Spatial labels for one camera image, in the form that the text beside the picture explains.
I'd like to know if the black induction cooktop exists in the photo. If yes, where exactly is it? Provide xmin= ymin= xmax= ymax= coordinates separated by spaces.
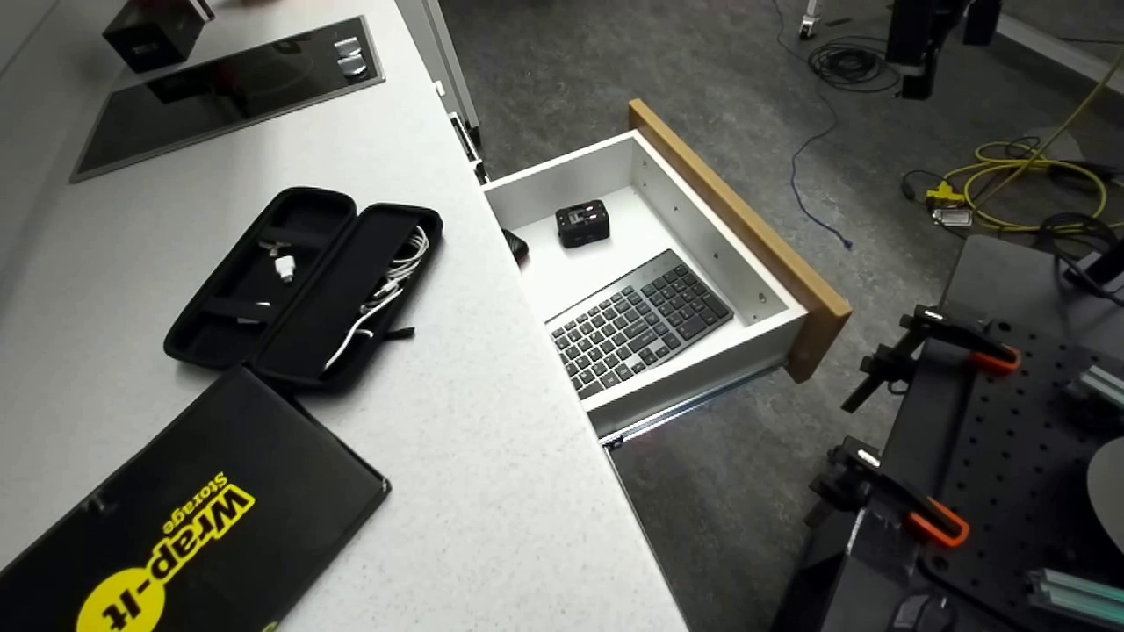
xmin=69 ymin=14 xmax=389 ymax=187

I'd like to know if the small black box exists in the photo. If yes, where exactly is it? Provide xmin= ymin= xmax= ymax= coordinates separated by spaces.
xmin=551 ymin=196 xmax=616 ymax=249

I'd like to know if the grey round robot base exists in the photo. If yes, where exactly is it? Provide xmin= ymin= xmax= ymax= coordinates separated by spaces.
xmin=1084 ymin=435 xmax=1124 ymax=554

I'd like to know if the black tripod stand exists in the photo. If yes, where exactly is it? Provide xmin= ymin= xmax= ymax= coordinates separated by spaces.
xmin=880 ymin=0 xmax=1003 ymax=101

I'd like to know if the grey computer keyboard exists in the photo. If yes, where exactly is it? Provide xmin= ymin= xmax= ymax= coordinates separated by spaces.
xmin=543 ymin=245 xmax=739 ymax=404

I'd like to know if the black clamp with orange handle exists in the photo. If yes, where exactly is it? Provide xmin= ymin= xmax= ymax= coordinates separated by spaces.
xmin=814 ymin=435 xmax=975 ymax=554
xmin=839 ymin=305 xmax=1026 ymax=414

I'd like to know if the aluminium profile bar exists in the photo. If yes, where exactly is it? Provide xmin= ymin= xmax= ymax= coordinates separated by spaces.
xmin=1064 ymin=360 xmax=1124 ymax=414
xmin=1026 ymin=564 xmax=1124 ymax=632

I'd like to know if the open black zip case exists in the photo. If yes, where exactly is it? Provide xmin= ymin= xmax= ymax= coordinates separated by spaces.
xmin=160 ymin=183 xmax=446 ymax=397

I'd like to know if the black perforated robot table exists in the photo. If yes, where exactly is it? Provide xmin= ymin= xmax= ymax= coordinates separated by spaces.
xmin=768 ymin=230 xmax=1124 ymax=632

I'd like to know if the black box on counter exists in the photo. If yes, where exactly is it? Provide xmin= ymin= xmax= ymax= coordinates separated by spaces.
xmin=102 ymin=0 xmax=219 ymax=76

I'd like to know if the yellow cable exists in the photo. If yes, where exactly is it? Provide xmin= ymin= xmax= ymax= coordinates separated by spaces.
xmin=924 ymin=57 xmax=1124 ymax=238

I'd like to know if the blue cable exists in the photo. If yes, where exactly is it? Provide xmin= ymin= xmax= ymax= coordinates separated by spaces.
xmin=783 ymin=0 xmax=856 ymax=253

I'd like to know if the white drawer with wooden front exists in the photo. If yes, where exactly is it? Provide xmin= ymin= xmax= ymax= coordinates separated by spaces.
xmin=480 ymin=95 xmax=856 ymax=444

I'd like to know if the black coiled cable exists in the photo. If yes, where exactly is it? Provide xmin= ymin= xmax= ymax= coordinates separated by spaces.
xmin=804 ymin=33 xmax=904 ymax=97

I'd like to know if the black Wrap-It storage pouch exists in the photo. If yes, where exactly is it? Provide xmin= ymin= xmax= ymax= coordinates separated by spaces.
xmin=0 ymin=364 xmax=395 ymax=632

